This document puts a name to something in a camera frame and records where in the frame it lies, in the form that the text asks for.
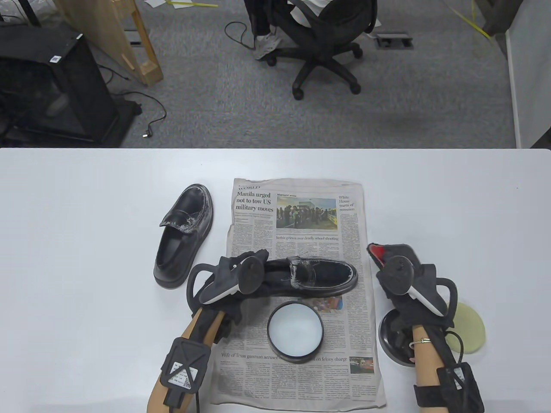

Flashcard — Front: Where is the person's left hand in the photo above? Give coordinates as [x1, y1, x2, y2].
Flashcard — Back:
[200, 249, 271, 328]

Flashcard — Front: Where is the person's right hand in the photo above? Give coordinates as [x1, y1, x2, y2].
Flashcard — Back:
[376, 258, 457, 333]

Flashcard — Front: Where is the black cream tin lid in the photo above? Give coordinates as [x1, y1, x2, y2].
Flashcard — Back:
[378, 310, 417, 367]

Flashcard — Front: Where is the red and grey polishing cloth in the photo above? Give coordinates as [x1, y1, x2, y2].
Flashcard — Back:
[366, 243, 417, 271]

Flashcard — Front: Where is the black leather care cream tin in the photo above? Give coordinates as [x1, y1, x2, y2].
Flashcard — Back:
[266, 301, 324, 364]

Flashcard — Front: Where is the round yellow polishing sponge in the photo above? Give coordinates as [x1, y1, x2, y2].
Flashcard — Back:
[443, 302, 486, 354]

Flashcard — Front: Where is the black leather shoe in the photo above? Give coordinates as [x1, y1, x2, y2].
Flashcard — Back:
[257, 256, 359, 298]
[154, 184, 214, 290]

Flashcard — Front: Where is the person's left forearm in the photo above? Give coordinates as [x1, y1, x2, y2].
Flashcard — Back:
[146, 309, 227, 413]

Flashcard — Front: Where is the person's right forearm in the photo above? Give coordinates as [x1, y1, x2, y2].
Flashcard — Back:
[410, 325, 464, 413]

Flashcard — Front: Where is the black right hand controller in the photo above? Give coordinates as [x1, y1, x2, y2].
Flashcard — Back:
[379, 255, 458, 320]

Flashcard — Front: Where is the black hand controller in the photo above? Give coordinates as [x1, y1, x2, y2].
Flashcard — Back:
[379, 255, 458, 320]
[186, 254, 264, 311]

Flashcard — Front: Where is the black left hand controller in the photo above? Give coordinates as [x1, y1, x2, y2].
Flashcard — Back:
[186, 254, 264, 311]

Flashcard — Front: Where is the newspaper sheet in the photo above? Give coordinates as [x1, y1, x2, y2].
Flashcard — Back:
[210, 178, 387, 407]

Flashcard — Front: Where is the floor socket box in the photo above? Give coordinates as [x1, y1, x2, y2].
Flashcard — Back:
[373, 32, 414, 50]

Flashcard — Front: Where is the white partition panel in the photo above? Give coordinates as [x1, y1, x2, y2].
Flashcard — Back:
[505, 0, 551, 149]

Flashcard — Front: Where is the black swivel office chair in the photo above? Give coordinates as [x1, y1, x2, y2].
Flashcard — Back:
[248, 0, 379, 101]

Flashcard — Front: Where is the yellow floor tape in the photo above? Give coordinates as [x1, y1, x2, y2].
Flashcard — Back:
[448, 0, 494, 40]

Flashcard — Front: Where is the black cabinet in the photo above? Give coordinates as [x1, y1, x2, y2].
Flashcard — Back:
[0, 22, 143, 148]

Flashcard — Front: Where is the black left wrist camera strap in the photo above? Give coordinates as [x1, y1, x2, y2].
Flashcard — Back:
[160, 338, 213, 407]

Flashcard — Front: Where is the black wrist camera strap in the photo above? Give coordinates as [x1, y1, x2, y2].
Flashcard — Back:
[160, 338, 213, 407]
[413, 363, 485, 413]

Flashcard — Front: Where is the black right wrist camera strap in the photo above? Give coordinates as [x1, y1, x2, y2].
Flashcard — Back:
[413, 363, 485, 413]

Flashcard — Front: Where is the black power cable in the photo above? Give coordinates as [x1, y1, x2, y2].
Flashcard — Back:
[97, 64, 168, 139]

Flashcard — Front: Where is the thin black floor cable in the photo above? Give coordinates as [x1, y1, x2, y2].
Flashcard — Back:
[224, 21, 260, 49]

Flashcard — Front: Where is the wooden frame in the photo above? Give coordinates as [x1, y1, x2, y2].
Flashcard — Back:
[54, 0, 164, 86]

